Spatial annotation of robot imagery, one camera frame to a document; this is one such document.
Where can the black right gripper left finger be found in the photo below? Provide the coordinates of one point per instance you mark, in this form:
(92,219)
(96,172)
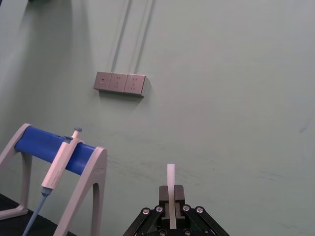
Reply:
(163,196)

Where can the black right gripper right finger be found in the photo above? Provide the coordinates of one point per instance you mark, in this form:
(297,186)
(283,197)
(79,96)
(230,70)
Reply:
(180,196)

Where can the white stirring rod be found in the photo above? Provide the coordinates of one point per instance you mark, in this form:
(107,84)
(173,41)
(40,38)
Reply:
(171,191)

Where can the grey and blue pipette stand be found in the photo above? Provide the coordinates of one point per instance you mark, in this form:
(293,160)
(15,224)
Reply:
(81,157)

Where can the white and blue pipette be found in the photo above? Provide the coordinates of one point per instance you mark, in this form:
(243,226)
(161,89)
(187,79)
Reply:
(59,167)

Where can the black table cloth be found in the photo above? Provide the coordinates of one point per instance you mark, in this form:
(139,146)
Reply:
(14,223)

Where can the grey wall socket panel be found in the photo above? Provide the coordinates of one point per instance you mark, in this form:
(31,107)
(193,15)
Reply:
(119,83)

